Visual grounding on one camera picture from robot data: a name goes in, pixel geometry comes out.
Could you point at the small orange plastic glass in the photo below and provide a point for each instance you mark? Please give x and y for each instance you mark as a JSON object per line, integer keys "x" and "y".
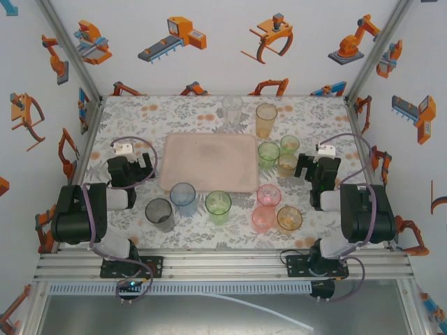
{"x": 287, "y": 167}

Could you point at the small green plastic glass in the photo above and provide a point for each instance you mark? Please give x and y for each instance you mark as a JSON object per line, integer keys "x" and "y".
{"x": 290, "y": 143}
{"x": 268, "y": 157}

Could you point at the pink plastic glass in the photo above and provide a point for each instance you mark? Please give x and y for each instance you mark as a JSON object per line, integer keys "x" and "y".
{"x": 269, "y": 194}

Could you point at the grey plastic glass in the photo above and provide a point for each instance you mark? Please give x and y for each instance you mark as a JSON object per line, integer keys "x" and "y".
{"x": 160, "y": 216}

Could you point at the blue plastic glass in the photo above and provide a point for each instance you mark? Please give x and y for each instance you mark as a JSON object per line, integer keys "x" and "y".
{"x": 183, "y": 200}

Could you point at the amber yellow plastic glass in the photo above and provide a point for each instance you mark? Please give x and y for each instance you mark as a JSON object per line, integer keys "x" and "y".
{"x": 289, "y": 220}

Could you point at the tall orange plastic glass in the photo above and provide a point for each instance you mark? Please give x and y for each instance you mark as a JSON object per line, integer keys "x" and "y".
{"x": 265, "y": 122}

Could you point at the pink rectangular tray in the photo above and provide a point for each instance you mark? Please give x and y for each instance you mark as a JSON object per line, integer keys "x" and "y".
{"x": 209, "y": 164}

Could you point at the salmon plastic glass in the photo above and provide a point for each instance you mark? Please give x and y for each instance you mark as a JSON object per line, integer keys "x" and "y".
{"x": 263, "y": 220}

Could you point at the tall green plastic glass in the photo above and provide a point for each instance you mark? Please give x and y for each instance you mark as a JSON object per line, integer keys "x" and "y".
{"x": 218, "y": 209}

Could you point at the clear tall plastic glass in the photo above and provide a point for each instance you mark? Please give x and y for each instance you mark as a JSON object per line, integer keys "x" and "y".
{"x": 232, "y": 111}

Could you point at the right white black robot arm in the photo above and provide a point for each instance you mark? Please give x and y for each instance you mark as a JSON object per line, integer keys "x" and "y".
{"x": 370, "y": 220}

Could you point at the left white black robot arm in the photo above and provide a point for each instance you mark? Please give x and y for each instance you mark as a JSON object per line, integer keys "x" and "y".
{"x": 77, "y": 216}

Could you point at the floral tablecloth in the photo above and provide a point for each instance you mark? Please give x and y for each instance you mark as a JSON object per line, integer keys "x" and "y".
{"x": 209, "y": 237}

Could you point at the black controller board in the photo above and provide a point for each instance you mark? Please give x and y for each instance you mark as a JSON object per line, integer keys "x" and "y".
{"x": 323, "y": 288}
{"x": 127, "y": 289}

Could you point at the thin white tube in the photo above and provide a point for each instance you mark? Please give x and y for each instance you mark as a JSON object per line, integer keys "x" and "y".
{"x": 309, "y": 327}

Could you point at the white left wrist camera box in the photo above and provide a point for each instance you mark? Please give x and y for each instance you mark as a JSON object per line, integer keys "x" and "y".
{"x": 124, "y": 149}

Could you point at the aluminium side rail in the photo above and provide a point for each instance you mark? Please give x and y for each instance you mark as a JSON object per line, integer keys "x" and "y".
{"x": 91, "y": 132}
{"x": 350, "y": 109}

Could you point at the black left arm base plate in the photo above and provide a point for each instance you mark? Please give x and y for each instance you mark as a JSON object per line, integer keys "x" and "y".
{"x": 157, "y": 261}

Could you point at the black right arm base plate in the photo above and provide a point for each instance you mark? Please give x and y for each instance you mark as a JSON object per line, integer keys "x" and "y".
{"x": 297, "y": 267}

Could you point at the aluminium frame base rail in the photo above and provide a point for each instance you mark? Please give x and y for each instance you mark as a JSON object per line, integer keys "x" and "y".
{"x": 227, "y": 268}

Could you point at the aluminium frame post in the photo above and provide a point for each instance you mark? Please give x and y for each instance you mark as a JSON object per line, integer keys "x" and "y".
{"x": 376, "y": 52}
{"x": 72, "y": 52}

